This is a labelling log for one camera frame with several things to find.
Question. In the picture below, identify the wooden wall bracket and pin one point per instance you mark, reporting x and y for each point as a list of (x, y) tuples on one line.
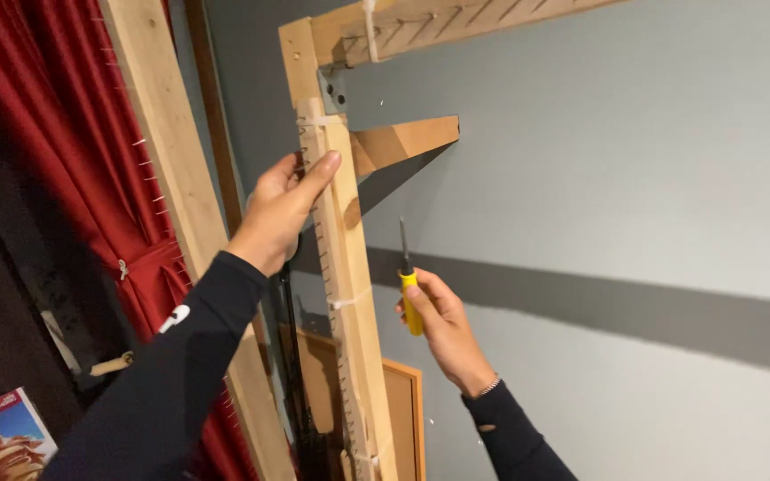
[(405, 143)]

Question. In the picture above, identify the wooden loom frame with nails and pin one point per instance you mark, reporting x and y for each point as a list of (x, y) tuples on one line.
[(351, 267)]

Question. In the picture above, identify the person's right hand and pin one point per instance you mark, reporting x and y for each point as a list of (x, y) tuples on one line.
[(450, 331)]

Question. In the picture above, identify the wooden framed cork board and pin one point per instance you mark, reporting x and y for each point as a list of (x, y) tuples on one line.
[(398, 414)]

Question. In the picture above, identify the colourful picture book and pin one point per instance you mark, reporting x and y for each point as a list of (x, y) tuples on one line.
[(1, 437)]

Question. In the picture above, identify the plain wooden beam with nails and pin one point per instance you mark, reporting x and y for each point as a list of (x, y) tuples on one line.
[(184, 200)]

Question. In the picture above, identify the red curtain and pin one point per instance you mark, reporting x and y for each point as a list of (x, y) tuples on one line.
[(77, 147)]

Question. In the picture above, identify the white zip tie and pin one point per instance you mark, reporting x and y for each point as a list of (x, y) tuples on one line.
[(348, 300), (321, 121), (370, 30)]

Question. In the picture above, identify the person's left hand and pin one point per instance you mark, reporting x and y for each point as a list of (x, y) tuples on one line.
[(277, 214)]

